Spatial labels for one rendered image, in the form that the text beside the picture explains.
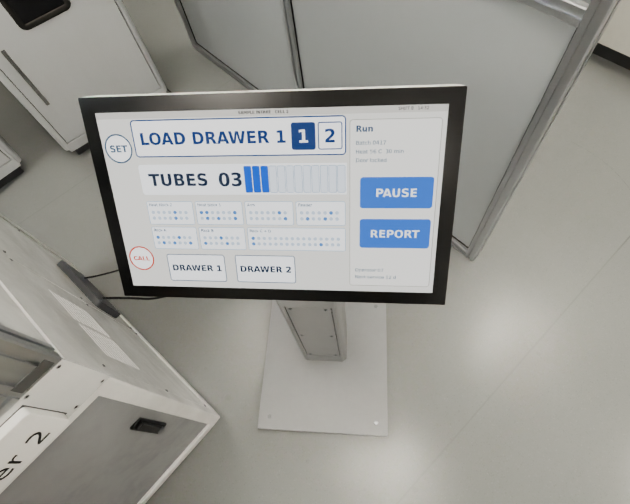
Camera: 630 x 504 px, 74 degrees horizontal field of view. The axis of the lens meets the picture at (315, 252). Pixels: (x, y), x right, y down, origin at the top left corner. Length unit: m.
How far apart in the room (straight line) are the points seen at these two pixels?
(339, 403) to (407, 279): 0.97
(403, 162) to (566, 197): 1.57
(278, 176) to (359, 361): 1.08
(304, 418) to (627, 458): 1.05
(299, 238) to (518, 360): 1.23
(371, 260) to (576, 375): 1.26
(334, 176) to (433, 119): 0.15
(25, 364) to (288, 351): 1.02
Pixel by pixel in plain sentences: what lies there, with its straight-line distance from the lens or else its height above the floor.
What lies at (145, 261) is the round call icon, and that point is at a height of 1.01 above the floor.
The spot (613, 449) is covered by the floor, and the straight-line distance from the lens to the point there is 1.78.
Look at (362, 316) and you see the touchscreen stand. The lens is 1.62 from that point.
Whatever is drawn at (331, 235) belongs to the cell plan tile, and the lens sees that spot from 0.61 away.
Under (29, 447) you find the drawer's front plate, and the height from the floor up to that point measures 0.85.
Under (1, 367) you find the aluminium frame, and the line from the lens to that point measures 0.75.
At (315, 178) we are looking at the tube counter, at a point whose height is 1.11.
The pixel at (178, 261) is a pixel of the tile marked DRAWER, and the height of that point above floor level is 1.01.
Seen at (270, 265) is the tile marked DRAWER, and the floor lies 1.01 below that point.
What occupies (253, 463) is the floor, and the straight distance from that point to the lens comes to 1.62.
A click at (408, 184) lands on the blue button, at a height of 1.10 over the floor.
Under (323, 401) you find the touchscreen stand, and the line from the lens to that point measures 1.56.
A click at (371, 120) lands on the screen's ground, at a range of 0.57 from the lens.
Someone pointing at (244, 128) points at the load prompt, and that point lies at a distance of 0.59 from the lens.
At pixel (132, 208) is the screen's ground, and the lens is 0.69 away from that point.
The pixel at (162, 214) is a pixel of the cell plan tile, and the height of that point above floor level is 1.07.
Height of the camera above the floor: 1.57
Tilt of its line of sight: 62 degrees down
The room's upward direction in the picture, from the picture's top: 12 degrees counter-clockwise
